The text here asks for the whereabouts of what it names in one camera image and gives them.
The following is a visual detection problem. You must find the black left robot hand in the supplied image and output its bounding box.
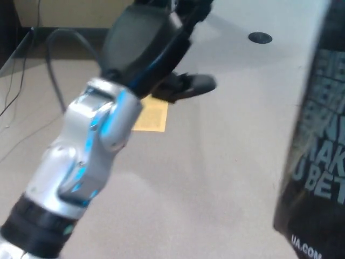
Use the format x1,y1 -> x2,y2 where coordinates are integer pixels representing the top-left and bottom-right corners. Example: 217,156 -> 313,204
101,0 -> 218,105

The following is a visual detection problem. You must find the black printed plastic bag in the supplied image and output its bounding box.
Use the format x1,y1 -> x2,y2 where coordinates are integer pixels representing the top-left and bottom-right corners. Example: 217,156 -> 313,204
272,0 -> 345,259

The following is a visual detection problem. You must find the yellow paper sheet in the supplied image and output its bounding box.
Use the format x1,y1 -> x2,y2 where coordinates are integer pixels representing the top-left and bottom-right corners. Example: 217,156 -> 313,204
131,96 -> 169,133

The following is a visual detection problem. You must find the black round floor cover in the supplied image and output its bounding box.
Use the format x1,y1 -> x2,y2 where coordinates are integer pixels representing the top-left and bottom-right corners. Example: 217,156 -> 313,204
248,32 -> 273,44

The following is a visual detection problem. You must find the black robot wrist cable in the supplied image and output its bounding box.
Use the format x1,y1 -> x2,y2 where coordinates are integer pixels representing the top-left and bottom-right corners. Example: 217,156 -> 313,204
45,28 -> 109,114

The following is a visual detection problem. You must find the thick black hanging cable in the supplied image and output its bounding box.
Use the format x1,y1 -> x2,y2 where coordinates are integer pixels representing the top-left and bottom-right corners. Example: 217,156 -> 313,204
0,0 -> 43,118

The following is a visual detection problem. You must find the thin dark hanging cable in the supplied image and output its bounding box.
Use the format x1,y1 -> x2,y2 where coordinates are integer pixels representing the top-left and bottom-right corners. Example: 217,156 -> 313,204
4,58 -> 17,108

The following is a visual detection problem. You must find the thin grey floor cable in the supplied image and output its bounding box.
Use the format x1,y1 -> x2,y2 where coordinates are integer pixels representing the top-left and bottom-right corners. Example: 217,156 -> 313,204
0,114 -> 67,164

